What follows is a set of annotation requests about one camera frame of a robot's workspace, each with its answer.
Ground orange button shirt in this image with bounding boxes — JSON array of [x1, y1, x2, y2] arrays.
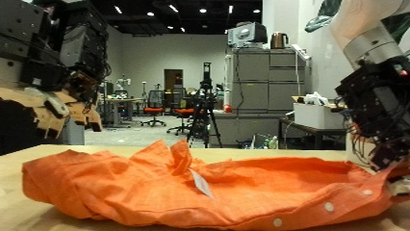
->
[[20, 138, 410, 231]]

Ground white storage box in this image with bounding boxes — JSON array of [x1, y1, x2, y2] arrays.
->
[[292, 103, 349, 130]]

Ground white crumpled bags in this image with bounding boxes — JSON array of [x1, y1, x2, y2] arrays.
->
[[301, 91, 330, 108]]

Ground dark side table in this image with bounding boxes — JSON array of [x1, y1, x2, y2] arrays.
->
[[278, 117, 348, 151]]

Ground background work desk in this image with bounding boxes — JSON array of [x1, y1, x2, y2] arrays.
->
[[100, 96, 145, 128]]

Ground grey bin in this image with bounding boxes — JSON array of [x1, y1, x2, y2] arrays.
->
[[59, 116, 85, 146]]

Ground white power strip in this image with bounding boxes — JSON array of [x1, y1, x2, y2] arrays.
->
[[290, 43, 312, 62]]

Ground green bottle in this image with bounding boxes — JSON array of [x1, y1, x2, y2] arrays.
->
[[264, 136, 280, 150]]

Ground orange seat office chair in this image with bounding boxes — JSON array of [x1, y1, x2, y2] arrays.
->
[[165, 86, 196, 136], [140, 90, 167, 128]]

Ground tall grey filing cabinet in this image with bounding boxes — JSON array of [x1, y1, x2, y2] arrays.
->
[[224, 47, 313, 115]]

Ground brown door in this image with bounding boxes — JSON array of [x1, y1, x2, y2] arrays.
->
[[164, 68, 185, 94]]

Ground copper kettle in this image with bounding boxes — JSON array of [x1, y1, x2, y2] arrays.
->
[[269, 32, 290, 50]]

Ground green leafy plant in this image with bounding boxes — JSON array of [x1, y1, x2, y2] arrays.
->
[[304, 0, 344, 34]]

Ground low grey cabinet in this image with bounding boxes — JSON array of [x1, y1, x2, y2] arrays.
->
[[209, 110, 288, 148]]

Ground grey boxy appliance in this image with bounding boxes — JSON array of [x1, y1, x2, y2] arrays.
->
[[226, 22, 269, 49]]

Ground black camera tripod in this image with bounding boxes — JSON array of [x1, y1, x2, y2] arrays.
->
[[184, 62, 222, 149]]

